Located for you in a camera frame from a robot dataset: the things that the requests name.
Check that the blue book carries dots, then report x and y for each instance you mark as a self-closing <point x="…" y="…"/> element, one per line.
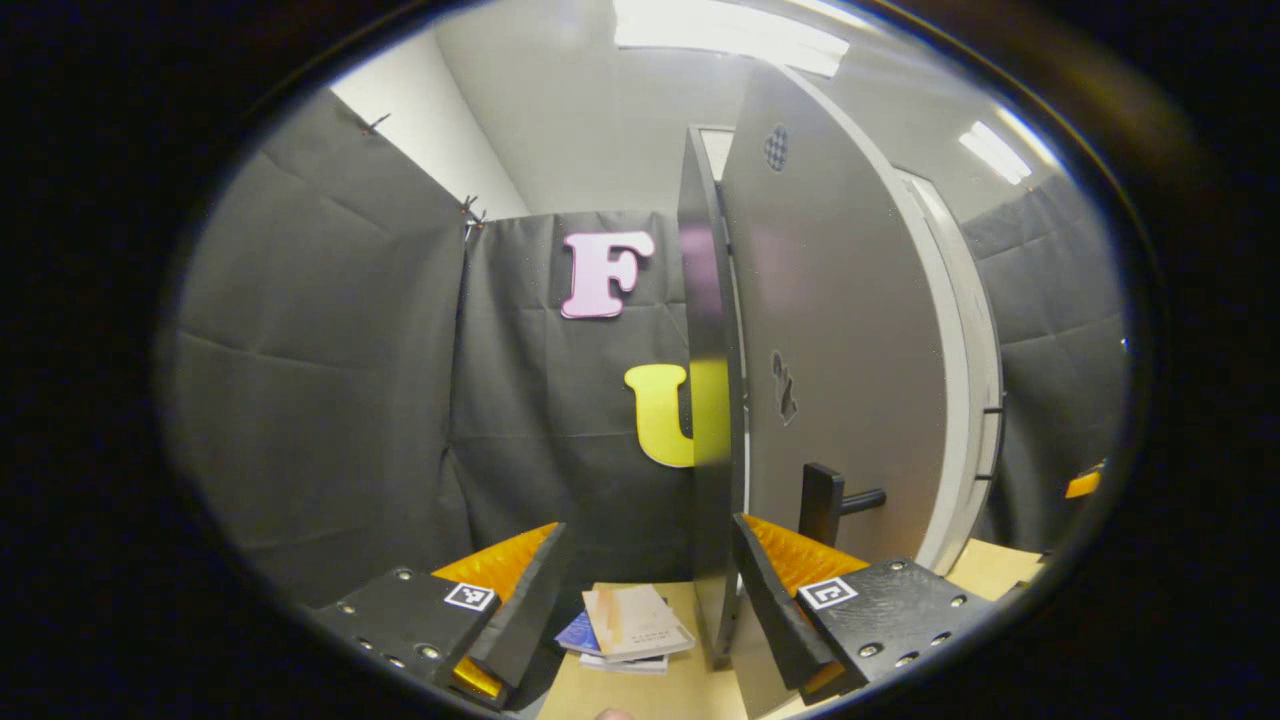
<point x="580" y="633"/>

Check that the ceiling light panel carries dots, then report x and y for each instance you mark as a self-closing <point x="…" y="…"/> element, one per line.
<point x="730" y="35"/>
<point x="995" y="152"/>

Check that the tan book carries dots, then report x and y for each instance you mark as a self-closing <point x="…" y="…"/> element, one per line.
<point x="635" y="620"/>

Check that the grey cabinet door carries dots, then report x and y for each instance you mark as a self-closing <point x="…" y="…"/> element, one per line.
<point x="985" y="330"/>
<point x="850" y="330"/>

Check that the metal cloth clip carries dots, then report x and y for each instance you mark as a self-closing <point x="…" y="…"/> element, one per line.
<point x="375" y="123"/>
<point x="473" y="210"/>

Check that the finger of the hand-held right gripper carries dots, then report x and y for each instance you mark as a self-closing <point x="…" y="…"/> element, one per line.
<point x="1085" y="484"/>

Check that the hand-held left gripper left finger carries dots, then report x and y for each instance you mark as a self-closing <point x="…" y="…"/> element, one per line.
<point x="525" y="600"/>

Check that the grey shoe cabinet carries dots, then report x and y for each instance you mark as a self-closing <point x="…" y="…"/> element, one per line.
<point x="710" y="300"/>

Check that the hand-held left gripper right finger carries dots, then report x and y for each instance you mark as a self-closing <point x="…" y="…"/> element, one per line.
<point x="770" y="600"/>

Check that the black backdrop cloth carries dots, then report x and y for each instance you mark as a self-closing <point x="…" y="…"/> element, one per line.
<point x="1055" y="300"/>
<point x="330" y="380"/>

